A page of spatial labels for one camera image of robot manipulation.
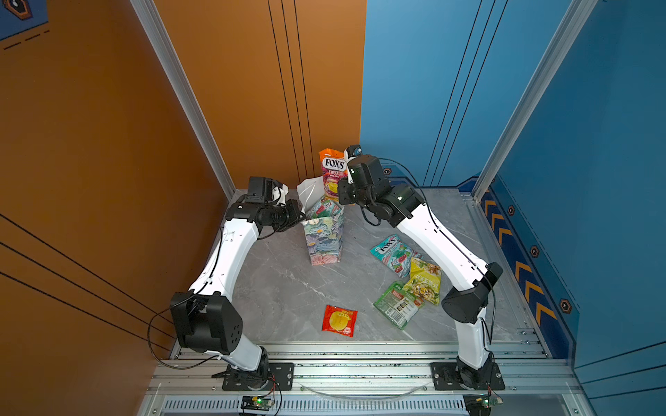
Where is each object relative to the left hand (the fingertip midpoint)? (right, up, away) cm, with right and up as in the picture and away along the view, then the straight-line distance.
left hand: (308, 211), depth 81 cm
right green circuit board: (+51, -52, -12) cm, 73 cm away
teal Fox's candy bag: (+4, +2, +13) cm, 13 cm away
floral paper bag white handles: (+5, -4, -2) cm, 6 cm away
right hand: (+11, +9, -7) cm, 16 cm away
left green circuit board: (-13, -53, -11) cm, 56 cm away
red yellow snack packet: (+10, -35, +1) cm, 37 cm away
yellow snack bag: (+39, -24, +7) cm, 47 cm away
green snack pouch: (+30, -31, +5) cm, 44 cm away
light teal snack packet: (+31, -16, +15) cm, 38 cm away
